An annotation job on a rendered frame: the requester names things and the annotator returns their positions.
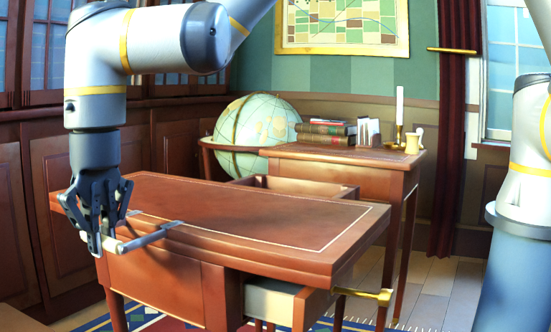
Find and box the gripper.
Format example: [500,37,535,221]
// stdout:
[57,128,136,259]

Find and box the grey bar handle cream grip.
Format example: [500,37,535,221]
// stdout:
[79,209,186,256]

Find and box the wooden drawer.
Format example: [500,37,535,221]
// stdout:
[242,275,346,332]

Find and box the dark wooden glazed bookcase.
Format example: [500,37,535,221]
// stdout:
[0,0,232,325]

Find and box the wooden table top leather inlay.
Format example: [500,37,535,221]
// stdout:
[48,170,393,290]

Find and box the pale green globe on stand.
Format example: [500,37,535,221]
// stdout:
[197,90,305,181]

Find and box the brown leather book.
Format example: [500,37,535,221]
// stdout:
[296,132,358,148]

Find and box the green leather book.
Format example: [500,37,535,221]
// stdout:
[294,122,359,138]

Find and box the wooden side table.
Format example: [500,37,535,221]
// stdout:
[258,141,428,325]

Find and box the wooden letter rack with papers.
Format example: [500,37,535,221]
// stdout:
[354,115,382,149]

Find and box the brass candlestick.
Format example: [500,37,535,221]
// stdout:
[382,124,408,152]

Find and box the framed map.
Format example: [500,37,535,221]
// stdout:
[273,0,410,60]

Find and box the cream cup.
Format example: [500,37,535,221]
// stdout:
[404,127,425,156]

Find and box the white candle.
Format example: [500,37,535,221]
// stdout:
[395,85,405,127]

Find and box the dark red curtain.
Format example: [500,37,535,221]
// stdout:
[425,0,484,260]

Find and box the window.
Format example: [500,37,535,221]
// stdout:
[479,0,551,144]

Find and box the wooden writing table frame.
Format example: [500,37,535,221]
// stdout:
[94,174,392,332]

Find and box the brass drawer handle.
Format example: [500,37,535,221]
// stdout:
[330,284,395,308]

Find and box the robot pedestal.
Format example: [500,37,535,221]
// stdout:
[471,201,551,332]

